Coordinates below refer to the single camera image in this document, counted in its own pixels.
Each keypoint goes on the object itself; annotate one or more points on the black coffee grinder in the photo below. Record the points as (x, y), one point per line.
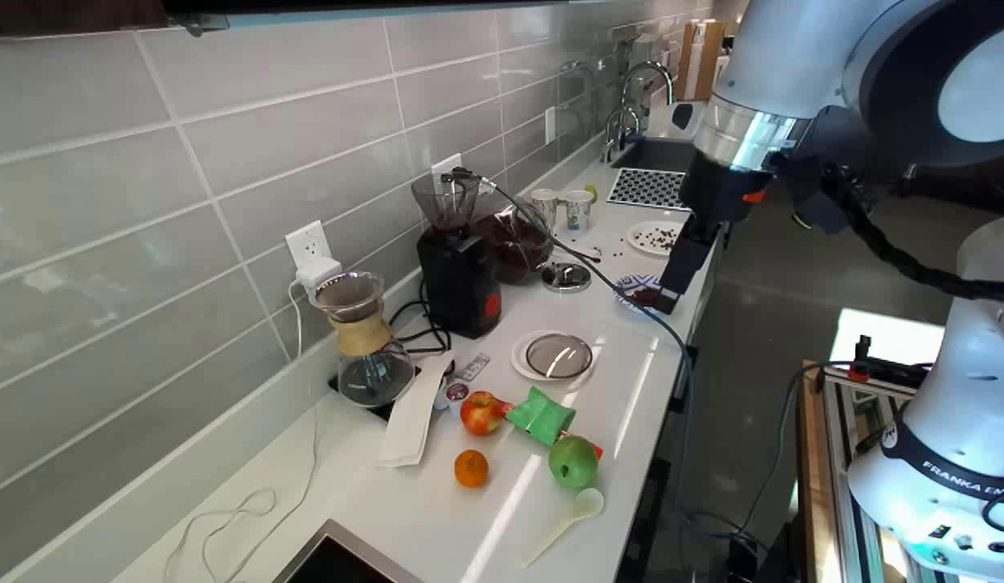
(457, 280)

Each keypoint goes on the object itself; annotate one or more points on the glass jar of coffee beans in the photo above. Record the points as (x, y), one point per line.
(518, 248)

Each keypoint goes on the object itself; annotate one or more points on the patterned paper cup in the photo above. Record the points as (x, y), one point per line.
(579, 211)
(546, 211)

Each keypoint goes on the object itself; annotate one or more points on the checkered dish drying mat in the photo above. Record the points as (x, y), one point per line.
(646, 190)

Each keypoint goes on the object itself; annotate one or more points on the chrome sink faucet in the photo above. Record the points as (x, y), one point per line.
(634, 103)

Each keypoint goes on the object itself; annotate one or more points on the small green item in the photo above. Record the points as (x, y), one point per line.
(595, 193)

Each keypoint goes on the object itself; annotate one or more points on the patterned bowl of coffee beans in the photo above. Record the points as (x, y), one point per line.
(635, 291)

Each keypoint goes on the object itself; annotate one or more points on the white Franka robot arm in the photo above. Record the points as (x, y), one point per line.
(958, 432)

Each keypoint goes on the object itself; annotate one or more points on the small snack packets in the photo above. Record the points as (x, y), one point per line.
(464, 375)

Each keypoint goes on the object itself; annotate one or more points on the round metal jar lid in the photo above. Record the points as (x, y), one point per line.
(565, 276)

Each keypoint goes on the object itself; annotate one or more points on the red apple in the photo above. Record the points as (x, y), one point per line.
(481, 416)

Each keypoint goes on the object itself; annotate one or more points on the glass pour-over carafe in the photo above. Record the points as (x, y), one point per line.
(362, 326)

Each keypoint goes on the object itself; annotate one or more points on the white plastic spoon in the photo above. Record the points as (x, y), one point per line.
(584, 508)

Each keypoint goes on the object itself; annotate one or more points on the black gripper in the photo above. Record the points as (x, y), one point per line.
(722, 183)

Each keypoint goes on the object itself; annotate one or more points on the kitchen sink basin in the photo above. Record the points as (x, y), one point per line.
(654, 153)

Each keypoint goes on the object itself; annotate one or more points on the white charger plug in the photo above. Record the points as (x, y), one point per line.
(323, 275)

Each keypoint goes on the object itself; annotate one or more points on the orange fruit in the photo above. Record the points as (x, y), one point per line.
(470, 468)

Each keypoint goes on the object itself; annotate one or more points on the green apple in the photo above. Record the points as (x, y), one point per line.
(573, 465)

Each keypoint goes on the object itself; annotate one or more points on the white wall outlet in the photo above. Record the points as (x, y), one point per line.
(444, 163)
(549, 125)
(302, 246)

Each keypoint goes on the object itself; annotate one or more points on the white paper plate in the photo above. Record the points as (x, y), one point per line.
(651, 240)

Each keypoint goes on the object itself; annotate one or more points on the white flat panel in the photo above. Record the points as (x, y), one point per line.
(884, 328)

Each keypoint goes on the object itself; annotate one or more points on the dark upper cabinet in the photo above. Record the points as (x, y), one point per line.
(68, 14)

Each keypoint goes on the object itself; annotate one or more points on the white folded towel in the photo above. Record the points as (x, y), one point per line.
(408, 423)

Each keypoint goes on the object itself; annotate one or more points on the metal equipment cart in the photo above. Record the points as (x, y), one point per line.
(821, 465)

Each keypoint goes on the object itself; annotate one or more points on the black cooktop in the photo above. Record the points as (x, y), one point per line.
(340, 561)

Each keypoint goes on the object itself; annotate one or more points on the black kitchen scale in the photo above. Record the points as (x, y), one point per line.
(356, 404)

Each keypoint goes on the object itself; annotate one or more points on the wooden cutting boards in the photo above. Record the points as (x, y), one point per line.
(702, 60)

